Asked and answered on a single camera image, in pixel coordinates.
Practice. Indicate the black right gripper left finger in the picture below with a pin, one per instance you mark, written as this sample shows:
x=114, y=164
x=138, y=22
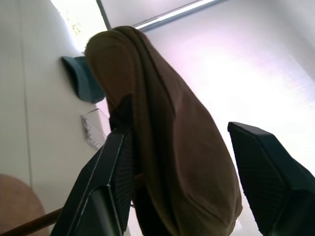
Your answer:
x=98, y=196

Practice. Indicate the grey window frame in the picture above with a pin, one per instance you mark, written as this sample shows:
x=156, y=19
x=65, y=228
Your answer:
x=169, y=13

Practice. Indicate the wooden hat stand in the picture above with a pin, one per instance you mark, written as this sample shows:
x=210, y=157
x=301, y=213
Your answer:
x=17, y=204

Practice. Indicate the teal hat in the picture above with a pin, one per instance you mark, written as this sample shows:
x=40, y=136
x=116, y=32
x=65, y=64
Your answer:
x=83, y=81

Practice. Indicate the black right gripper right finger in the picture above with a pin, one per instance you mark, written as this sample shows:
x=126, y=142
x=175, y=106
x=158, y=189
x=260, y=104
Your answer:
x=278, y=186

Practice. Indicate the brown cap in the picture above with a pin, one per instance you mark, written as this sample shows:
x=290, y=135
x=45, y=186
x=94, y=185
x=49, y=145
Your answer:
x=177, y=137

